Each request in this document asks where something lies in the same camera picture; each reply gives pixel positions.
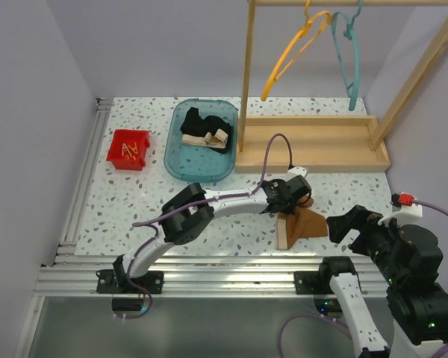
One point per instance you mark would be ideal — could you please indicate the yellow plastic hanger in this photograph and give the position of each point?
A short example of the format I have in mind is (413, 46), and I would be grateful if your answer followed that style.
(313, 26)

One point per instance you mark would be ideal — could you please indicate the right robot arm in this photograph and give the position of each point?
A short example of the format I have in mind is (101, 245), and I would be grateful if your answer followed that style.
(408, 257)

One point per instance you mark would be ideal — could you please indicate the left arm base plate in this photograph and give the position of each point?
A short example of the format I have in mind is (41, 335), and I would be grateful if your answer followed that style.
(153, 281)

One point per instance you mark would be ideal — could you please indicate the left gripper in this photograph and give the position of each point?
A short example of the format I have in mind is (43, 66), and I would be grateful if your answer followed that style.
(289, 210)

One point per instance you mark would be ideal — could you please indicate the brown underwear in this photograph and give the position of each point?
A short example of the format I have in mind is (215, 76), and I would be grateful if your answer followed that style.
(303, 224)

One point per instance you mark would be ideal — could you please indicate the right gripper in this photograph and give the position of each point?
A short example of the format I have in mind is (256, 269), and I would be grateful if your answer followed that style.
(359, 217)

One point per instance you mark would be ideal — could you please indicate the teal transparent plastic tub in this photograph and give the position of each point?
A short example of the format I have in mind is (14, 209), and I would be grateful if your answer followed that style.
(199, 164)

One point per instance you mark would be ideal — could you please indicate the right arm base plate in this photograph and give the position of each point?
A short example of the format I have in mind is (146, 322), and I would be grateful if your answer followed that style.
(310, 283)

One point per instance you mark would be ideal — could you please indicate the red plastic bin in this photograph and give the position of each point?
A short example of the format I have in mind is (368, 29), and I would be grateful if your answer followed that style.
(129, 137)

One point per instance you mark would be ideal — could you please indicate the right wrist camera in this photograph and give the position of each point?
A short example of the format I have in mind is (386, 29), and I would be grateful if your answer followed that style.
(405, 210)

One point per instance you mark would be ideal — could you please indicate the pink clothespin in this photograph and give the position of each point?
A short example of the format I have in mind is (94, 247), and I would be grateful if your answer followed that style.
(124, 150)

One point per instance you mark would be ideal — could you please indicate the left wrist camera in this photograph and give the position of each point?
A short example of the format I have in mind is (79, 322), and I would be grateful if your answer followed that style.
(295, 171)

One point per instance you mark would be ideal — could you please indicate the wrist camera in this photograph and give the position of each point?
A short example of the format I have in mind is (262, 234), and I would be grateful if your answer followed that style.
(295, 171)
(405, 210)

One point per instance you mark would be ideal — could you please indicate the wooden clothes rack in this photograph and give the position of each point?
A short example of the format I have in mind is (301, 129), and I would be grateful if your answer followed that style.
(329, 143)

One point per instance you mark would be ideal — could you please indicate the teal plastic hanger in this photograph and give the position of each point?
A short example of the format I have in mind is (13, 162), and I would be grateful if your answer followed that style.
(348, 52)

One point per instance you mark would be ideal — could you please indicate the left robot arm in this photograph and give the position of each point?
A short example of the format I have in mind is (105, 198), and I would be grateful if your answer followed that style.
(185, 216)

